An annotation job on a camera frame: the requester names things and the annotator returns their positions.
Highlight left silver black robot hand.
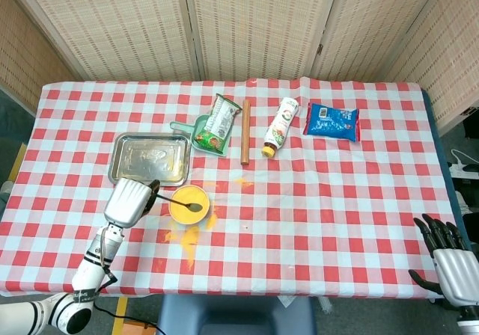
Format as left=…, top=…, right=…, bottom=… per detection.
left=103, top=177, right=161, bottom=229

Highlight spilled yellow powder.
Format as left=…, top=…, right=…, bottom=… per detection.
left=159, top=177, right=255, bottom=271

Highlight wooden rolling pin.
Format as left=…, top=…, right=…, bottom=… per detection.
left=240, top=99, right=251, bottom=166

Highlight black spoon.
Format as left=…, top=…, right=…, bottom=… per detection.
left=156, top=194, right=204, bottom=213

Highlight blue snack bag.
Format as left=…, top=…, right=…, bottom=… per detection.
left=302, top=102, right=361, bottom=144

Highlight green plastic scoop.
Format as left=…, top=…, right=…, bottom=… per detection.
left=170, top=114, right=231, bottom=158

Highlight white power strip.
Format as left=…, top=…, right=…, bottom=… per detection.
left=448, top=162, right=479, bottom=179

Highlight blue padded seat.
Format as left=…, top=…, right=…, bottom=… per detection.
left=156, top=293, right=317, bottom=335

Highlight white bottle with yellow cap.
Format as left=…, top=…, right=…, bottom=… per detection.
left=261, top=96, right=300, bottom=159

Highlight woven folding screen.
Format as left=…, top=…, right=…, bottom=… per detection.
left=0, top=0, right=479, bottom=134

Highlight red white checkered tablecloth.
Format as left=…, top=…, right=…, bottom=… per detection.
left=0, top=77, right=463, bottom=299

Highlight beige bowl of yellow powder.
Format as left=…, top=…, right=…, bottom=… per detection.
left=168, top=184, right=211, bottom=226

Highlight rectangular metal tray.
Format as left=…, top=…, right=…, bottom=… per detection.
left=108, top=132, right=192, bottom=188

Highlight green snack bag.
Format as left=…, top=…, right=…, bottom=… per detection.
left=194, top=93, right=243, bottom=153

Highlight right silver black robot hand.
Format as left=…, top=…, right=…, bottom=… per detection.
left=408, top=213, right=479, bottom=310

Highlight orange box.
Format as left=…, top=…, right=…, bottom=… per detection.
left=122, top=319, right=158, bottom=335

